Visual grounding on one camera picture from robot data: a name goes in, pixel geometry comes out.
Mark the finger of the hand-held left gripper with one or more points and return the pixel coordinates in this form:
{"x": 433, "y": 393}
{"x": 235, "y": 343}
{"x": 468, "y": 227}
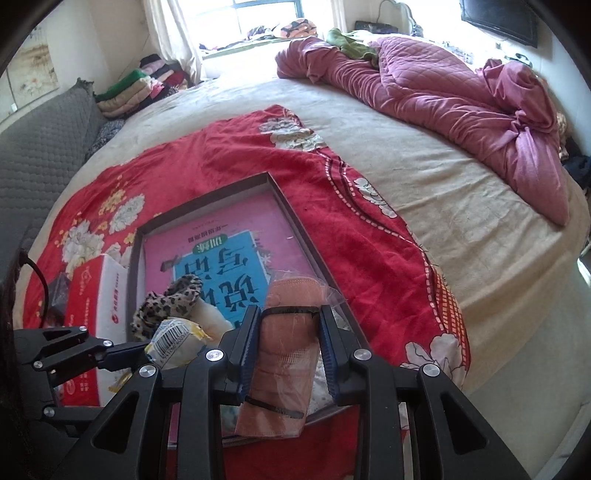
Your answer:
{"x": 69, "y": 413}
{"x": 92, "y": 346}

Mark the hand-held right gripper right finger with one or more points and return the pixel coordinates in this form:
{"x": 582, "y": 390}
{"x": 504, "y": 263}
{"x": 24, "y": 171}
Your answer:
{"x": 328, "y": 350}

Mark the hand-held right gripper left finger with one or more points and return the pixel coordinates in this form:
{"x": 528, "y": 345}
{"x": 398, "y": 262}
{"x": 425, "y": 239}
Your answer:
{"x": 247, "y": 350}

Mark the salmon towel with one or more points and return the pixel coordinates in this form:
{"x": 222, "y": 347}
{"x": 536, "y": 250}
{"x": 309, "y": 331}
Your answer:
{"x": 281, "y": 350}

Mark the yellow snack packet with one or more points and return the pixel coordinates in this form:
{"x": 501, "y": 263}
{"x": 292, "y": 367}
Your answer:
{"x": 178, "y": 341}

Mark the leopard print scrunchie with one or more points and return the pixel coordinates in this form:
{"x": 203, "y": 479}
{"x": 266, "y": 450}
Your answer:
{"x": 166, "y": 304}

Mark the red and white cardboard box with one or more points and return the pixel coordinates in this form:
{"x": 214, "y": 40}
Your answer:
{"x": 92, "y": 295}

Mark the red floral blanket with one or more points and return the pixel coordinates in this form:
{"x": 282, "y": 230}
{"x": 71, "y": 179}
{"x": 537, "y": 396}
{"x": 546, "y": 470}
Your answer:
{"x": 369, "y": 258}

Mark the pink and blue book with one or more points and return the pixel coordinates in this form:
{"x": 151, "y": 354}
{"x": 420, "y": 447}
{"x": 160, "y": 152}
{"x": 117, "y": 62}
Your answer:
{"x": 221, "y": 240}

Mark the grey quilted headboard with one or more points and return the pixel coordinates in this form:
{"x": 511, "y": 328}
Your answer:
{"x": 41, "y": 152}

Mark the black white knit cloth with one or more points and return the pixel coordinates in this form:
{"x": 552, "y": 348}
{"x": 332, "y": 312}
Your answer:
{"x": 106, "y": 134}

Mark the bed with beige sheet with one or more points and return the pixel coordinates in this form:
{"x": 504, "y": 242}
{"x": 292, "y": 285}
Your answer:
{"x": 438, "y": 152}

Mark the stack of folded clothes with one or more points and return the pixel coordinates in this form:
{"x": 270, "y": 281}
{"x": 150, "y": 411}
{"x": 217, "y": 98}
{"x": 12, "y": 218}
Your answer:
{"x": 134, "y": 87}

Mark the pink quilt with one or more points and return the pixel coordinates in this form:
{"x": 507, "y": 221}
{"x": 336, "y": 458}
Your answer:
{"x": 438, "y": 92}

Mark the green cloth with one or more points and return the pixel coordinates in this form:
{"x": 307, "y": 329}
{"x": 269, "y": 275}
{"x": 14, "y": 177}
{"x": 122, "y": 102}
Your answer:
{"x": 351, "y": 44}

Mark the blue jeans pile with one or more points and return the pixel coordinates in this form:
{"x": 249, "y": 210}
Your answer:
{"x": 576, "y": 167}

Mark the clothes on windowsill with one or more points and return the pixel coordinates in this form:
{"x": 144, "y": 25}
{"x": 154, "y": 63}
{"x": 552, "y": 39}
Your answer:
{"x": 295, "y": 30}

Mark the white curtain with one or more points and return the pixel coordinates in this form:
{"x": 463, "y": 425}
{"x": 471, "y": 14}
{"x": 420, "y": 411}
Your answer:
{"x": 175, "y": 32}
{"x": 344, "y": 14}

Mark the window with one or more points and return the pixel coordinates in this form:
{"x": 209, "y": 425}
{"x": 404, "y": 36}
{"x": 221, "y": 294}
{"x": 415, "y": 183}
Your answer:
{"x": 277, "y": 14}

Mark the floral wall painting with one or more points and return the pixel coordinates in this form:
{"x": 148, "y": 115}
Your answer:
{"x": 32, "y": 64}

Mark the black wall television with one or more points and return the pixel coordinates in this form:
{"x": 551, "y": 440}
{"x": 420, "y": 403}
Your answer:
{"x": 503, "y": 16}

